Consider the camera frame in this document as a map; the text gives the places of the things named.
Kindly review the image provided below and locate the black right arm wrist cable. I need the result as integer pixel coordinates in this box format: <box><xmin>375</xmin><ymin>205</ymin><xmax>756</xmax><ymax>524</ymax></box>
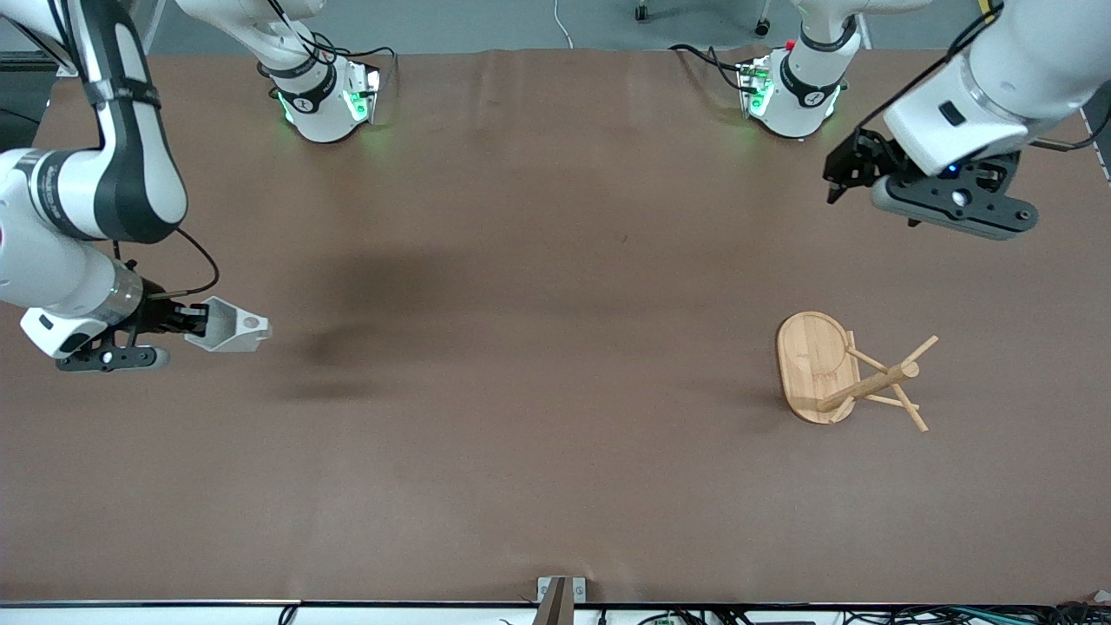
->
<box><xmin>108</xmin><ymin>227</ymin><xmax>221</xmax><ymax>301</ymax></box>

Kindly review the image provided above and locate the black left arm wrist cable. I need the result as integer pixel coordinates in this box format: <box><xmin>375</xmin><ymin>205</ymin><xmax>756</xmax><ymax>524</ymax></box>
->
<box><xmin>855</xmin><ymin>0</ymin><xmax>1111</xmax><ymax>154</ymax></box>

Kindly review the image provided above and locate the white faceted cup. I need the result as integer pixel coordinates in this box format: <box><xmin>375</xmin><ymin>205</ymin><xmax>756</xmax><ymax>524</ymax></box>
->
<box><xmin>184</xmin><ymin>297</ymin><xmax>273</xmax><ymax>354</ymax></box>

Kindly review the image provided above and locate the black right arm base cable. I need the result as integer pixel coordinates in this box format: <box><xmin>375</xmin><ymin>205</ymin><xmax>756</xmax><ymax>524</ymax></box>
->
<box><xmin>260</xmin><ymin>0</ymin><xmax>398</xmax><ymax>88</ymax></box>

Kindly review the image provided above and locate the brown table cover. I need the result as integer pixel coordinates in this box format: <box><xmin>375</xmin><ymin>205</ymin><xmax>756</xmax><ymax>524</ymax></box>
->
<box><xmin>0</xmin><ymin>48</ymin><xmax>1111</xmax><ymax>606</ymax></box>

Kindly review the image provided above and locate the black left arm base cable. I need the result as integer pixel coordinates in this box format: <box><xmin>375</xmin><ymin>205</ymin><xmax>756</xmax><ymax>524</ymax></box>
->
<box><xmin>668</xmin><ymin>43</ymin><xmax>756</xmax><ymax>93</ymax></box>

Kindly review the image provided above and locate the black arm wrist cable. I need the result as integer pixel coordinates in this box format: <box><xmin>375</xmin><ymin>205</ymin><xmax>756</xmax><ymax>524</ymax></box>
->
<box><xmin>855</xmin><ymin>0</ymin><xmax>1111</xmax><ymax>154</ymax></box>
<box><xmin>108</xmin><ymin>227</ymin><xmax>221</xmax><ymax>301</ymax></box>

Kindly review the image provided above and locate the wooden cup rack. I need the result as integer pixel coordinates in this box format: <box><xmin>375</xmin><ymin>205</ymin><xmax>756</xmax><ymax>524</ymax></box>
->
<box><xmin>775</xmin><ymin>311</ymin><xmax>940</xmax><ymax>433</ymax></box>

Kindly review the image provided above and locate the grey metal camera bracket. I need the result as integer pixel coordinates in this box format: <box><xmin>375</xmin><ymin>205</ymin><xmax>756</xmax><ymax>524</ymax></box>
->
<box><xmin>536</xmin><ymin>576</ymin><xmax>588</xmax><ymax>625</ymax></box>

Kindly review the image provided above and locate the black arm base cable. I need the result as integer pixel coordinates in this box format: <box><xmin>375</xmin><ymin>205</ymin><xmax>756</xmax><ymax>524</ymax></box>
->
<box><xmin>260</xmin><ymin>0</ymin><xmax>398</xmax><ymax>88</ymax></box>
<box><xmin>668</xmin><ymin>43</ymin><xmax>756</xmax><ymax>93</ymax></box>

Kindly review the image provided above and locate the tangle of black cables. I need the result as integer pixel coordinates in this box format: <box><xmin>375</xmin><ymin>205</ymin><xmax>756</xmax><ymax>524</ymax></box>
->
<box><xmin>638</xmin><ymin>604</ymin><xmax>1111</xmax><ymax>625</ymax></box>

